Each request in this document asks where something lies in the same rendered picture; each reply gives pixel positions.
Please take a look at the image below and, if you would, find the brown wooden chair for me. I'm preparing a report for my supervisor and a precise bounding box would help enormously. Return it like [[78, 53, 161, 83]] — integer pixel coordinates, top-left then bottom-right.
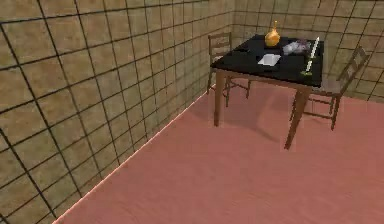
[[206, 31, 252, 108], [289, 45, 371, 132]]

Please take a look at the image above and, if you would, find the black top wooden table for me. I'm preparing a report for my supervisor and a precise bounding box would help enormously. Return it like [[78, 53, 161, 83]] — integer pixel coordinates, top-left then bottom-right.
[[210, 33, 325, 151]]

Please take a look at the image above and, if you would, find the white flat paper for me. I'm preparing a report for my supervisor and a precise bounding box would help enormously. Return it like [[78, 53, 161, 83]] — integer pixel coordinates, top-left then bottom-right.
[[257, 53, 282, 67]]

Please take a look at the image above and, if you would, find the orange round vase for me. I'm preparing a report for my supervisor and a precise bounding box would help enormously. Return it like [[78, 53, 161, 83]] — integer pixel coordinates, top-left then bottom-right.
[[264, 19, 281, 48]]

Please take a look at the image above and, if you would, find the grey crumpled lump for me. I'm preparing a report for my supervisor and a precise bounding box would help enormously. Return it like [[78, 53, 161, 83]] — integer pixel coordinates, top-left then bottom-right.
[[282, 38, 313, 56]]

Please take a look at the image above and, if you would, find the white candle green holder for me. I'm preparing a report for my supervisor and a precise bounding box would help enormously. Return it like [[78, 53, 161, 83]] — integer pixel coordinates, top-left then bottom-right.
[[300, 36, 321, 77]]

